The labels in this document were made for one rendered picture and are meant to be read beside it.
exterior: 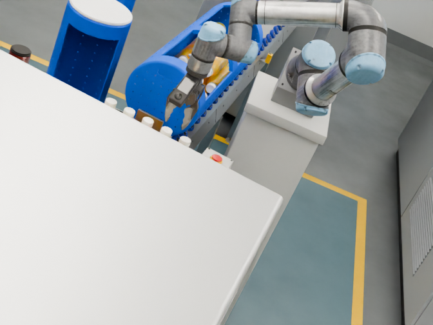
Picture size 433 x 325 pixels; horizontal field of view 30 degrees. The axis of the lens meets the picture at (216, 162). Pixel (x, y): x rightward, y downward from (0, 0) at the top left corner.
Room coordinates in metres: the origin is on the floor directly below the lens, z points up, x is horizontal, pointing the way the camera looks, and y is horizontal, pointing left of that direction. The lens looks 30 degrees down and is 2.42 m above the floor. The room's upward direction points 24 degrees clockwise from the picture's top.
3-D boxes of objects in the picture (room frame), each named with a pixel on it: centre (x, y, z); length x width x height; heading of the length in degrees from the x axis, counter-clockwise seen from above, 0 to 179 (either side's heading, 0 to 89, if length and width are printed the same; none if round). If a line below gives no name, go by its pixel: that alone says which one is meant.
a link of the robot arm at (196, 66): (2.31, 0.18, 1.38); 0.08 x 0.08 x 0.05
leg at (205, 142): (3.52, 0.09, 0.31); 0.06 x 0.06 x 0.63; 84
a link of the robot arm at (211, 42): (2.31, 0.17, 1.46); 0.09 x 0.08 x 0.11; 114
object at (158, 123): (2.48, 0.28, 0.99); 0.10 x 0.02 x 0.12; 84
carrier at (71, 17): (3.20, 0.72, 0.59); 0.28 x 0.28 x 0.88
